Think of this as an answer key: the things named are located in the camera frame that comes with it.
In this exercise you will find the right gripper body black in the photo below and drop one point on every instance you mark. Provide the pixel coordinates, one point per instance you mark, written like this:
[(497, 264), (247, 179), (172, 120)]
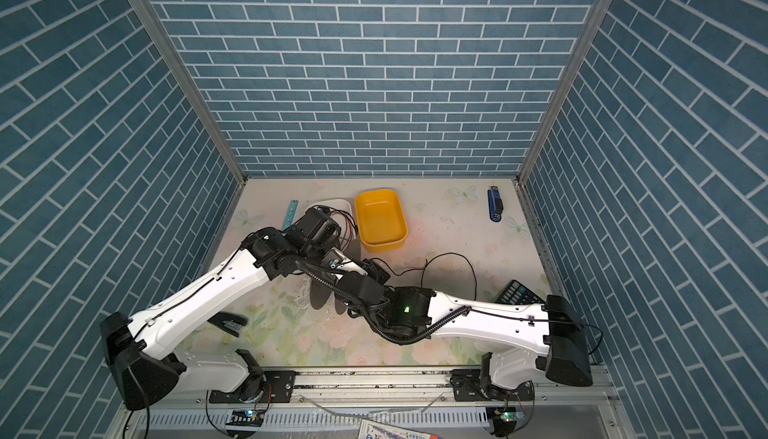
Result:
[(376, 268)]

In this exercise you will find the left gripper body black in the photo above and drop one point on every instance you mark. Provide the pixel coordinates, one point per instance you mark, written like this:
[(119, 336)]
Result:
[(319, 253)]

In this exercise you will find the grey cable spool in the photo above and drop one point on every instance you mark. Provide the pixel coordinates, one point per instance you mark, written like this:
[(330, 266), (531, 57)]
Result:
[(319, 294)]

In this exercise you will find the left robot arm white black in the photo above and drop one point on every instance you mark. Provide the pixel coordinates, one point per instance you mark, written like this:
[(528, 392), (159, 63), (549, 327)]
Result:
[(141, 350)]

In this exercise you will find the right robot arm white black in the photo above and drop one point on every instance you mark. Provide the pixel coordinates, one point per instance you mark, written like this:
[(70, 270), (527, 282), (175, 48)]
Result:
[(546, 339)]

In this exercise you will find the white plastic tray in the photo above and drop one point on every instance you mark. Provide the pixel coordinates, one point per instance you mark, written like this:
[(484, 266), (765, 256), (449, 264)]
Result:
[(340, 210)]

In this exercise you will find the yellow plastic tray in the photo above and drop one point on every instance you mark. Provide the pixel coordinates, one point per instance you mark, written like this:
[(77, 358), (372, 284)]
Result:
[(381, 221)]

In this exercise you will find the black stapler on table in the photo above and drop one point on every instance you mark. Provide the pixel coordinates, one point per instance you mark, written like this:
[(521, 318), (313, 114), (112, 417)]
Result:
[(229, 322)]

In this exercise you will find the printed paper sheet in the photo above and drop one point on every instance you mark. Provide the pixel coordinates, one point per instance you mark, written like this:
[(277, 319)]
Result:
[(373, 430)]

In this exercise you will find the black remote control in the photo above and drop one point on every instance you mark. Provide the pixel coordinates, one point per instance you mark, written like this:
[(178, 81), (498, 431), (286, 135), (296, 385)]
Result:
[(515, 293)]

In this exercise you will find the blue stapler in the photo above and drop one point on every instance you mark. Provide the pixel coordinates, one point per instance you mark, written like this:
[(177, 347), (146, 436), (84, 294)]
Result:
[(495, 204)]

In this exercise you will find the left green circuit board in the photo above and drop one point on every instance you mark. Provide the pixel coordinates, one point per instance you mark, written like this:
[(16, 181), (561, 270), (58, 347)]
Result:
[(246, 418)]

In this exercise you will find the green circuit board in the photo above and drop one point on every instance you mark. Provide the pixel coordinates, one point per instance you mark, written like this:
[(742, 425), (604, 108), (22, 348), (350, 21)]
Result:
[(504, 421), (246, 418)]

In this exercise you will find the right green circuit board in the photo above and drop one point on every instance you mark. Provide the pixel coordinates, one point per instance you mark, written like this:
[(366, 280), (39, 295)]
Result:
[(504, 421)]

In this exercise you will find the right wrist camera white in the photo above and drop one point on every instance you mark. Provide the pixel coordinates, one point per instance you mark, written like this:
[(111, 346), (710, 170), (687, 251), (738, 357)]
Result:
[(338, 263)]

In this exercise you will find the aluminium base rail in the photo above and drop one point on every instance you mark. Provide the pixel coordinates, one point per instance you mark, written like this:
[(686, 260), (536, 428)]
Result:
[(331, 403)]

